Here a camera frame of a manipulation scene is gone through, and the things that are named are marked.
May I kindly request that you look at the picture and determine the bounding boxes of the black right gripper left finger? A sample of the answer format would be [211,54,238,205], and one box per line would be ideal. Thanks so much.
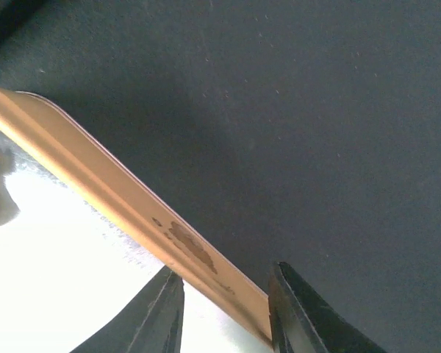
[73,266,184,353]

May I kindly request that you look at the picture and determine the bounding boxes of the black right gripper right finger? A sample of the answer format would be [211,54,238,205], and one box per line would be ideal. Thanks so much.
[268,262,385,353]

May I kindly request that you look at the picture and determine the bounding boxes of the gold metal tin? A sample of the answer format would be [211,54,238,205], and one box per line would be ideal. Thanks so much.
[0,88,271,352]

